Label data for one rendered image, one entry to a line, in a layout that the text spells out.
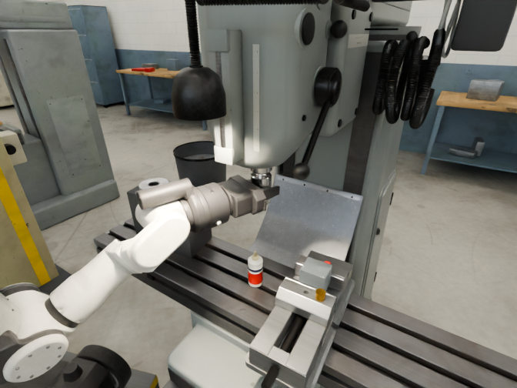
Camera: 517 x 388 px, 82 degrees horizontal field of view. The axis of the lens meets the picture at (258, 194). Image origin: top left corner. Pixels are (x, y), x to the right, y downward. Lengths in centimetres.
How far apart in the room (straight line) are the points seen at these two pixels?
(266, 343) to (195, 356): 27
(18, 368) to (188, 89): 44
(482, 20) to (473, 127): 415
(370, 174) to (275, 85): 56
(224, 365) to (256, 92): 65
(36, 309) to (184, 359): 42
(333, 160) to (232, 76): 58
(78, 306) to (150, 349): 140
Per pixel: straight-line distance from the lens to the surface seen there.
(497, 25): 72
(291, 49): 51
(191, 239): 94
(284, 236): 107
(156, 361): 191
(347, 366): 75
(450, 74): 473
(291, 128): 53
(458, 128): 484
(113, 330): 212
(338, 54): 65
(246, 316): 80
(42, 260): 250
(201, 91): 40
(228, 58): 49
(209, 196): 58
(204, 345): 90
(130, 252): 54
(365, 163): 97
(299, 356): 66
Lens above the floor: 155
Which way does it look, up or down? 28 degrees down
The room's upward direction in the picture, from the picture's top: straight up
